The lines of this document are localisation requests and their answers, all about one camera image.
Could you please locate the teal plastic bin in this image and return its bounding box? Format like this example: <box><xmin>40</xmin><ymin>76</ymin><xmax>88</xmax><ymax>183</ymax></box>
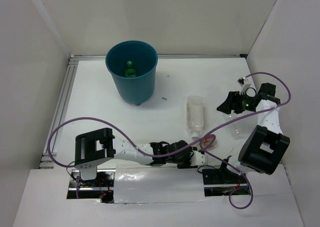
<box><xmin>105</xmin><ymin>40</ymin><xmax>158</xmax><ymax>106</ymax></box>

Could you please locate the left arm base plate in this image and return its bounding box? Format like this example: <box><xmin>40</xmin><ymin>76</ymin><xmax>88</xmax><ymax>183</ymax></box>
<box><xmin>66</xmin><ymin>169</ymin><xmax>116</xmax><ymax>204</ymax></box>

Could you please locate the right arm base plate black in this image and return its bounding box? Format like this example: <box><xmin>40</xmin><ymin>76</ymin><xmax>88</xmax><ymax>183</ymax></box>
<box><xmin>198</xmin><ymin>168</ymin><xmax>250</xmax><ymax>197</ymax></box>

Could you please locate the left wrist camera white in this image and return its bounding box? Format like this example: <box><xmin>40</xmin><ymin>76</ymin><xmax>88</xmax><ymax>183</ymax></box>
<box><xmin>191</xmin><ymin>151</ymin><xmax>208</xmax><ymax>166</ymax></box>

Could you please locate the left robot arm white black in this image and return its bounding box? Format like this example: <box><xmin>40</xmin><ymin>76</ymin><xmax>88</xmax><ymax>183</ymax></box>
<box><xmin>74</xmin><ymin>128</ymin><xmax>208</xmax><ymax>187</ymax></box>

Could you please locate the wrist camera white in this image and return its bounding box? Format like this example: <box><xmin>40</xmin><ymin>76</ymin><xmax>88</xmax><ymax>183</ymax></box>
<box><xmin>237</xmin><ymin>77</ymin><xmax>251</xmax><ymax>95</ymax></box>
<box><xmin>191</xmin><ymin>151</ymin><xmax>208</xmax><ymax>166</ymax></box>

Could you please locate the green soda bottle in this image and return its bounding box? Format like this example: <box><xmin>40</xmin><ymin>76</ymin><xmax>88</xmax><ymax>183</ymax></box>
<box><xmin>124</xmin><ymin>60</ymin><xmax>137</xmax><ymax>78</ymax></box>

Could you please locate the large clear square bottle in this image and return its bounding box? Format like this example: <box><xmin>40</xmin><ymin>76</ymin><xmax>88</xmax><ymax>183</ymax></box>
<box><xmin>186</xmin><ymin>95</ymin><xmax>205</xmax><ymax>140</ymax></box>

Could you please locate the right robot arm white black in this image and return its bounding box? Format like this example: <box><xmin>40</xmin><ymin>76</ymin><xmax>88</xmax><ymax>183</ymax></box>
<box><xmin>216</xmin><ymin>83</ymin><xmax>290</xmax><ymax>183</ymax></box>

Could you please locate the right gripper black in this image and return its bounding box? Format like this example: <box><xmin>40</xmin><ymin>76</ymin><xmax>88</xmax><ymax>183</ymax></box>
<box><xmin>216</xmin><ymin>90</ymin><xmax>257</xmax><ymax>115</ymax></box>

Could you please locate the aluminium frame rail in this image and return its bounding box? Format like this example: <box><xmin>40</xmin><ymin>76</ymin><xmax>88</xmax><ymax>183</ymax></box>
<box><xmin>51</xmin><ymin>54</ymin><xmax>250</xmax><ymax>164</ymax></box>

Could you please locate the clear bottle front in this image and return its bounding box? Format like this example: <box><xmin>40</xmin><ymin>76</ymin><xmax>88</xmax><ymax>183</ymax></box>
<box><xmin>205</xmin><ymin>154</ymin><xmax>222</xmax><ymax>168</ymax></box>

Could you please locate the red cap red label bottle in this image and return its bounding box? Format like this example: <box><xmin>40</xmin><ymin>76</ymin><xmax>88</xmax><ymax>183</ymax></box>
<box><xmin>201</xmin><ymin>134</ymin><xmax>217</xmax><ymax>151</ymax></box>

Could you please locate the silver tape sheet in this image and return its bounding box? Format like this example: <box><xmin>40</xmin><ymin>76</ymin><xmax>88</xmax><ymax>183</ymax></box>
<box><xmin>113</xmin><ymin>167</ymin><xmax>206</xmax><ymax>204</ymax></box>

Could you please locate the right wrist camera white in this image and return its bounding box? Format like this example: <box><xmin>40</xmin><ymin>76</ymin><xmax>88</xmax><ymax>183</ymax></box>
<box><xmin>237</xmin><ymin>77</ymin><xmax>251</xmax><ymax>95</ymax></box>

